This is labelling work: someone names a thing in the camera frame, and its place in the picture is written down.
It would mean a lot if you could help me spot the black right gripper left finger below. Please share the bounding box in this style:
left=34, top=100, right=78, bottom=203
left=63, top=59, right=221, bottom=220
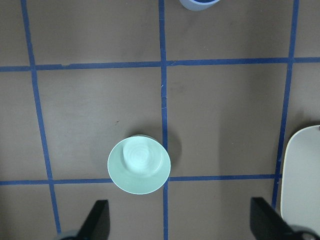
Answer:
left=77, top=200, right=111, bottom=240

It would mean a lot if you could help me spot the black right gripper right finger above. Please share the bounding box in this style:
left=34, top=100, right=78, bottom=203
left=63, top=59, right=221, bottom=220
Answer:
left=250, top=197, right=298, bottom=240

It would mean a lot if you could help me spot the blue cup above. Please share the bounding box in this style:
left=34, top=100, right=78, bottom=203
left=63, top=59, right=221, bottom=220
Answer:
left=179, top=0, right=220, bottom=11

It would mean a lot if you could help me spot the cream white toaster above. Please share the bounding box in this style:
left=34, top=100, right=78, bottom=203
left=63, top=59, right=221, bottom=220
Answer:
left=280, top=125, right=320, bottom=233

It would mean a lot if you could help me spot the mint green bowl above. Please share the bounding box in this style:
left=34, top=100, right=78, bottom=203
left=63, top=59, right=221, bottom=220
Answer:
left=107, top=134, right=171, bottom=195

